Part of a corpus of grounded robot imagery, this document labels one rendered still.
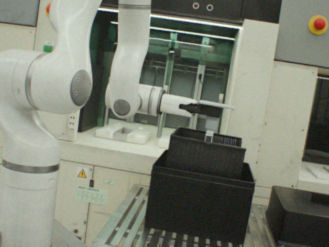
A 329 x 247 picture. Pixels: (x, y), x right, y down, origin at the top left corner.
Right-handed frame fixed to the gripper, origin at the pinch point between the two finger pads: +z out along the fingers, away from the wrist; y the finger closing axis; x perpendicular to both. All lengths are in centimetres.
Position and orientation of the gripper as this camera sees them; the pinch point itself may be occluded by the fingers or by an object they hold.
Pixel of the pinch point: (214, 110)
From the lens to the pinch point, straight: 120.8
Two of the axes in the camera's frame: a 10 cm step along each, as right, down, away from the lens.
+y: -1.3, 0.9, -9.9
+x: 1.5, -9.8, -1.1
